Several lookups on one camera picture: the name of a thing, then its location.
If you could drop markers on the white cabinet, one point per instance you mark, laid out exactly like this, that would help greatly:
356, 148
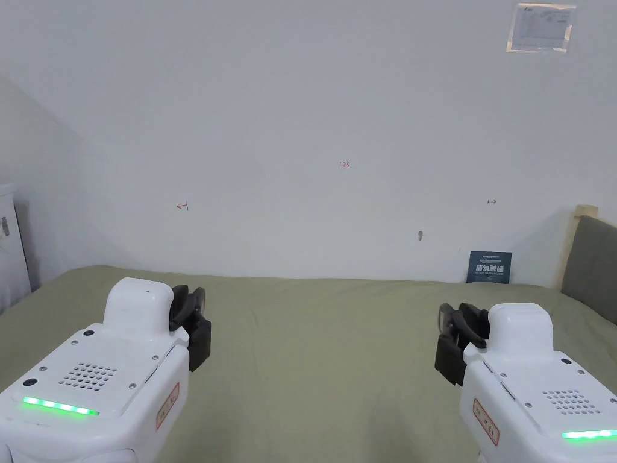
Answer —
12, 251

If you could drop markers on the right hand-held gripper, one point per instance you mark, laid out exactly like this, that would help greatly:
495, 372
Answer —
530, 381

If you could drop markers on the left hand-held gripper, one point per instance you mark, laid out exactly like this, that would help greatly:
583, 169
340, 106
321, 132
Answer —
96, 366

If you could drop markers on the bed with pale green sheet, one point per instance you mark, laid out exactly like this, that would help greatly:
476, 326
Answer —
313, 361

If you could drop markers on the grey padded wooden headboard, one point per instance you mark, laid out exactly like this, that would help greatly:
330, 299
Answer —
593, 265

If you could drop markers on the dark blue sign card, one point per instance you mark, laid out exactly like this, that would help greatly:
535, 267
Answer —
489, 267

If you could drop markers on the paper notice in plastic sleeve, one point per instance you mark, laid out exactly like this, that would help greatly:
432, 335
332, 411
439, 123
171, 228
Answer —
541, 28

